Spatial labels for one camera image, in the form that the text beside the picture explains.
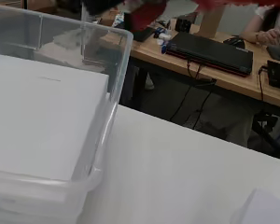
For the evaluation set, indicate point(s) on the red white snack packet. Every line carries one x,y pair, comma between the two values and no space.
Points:
146,15

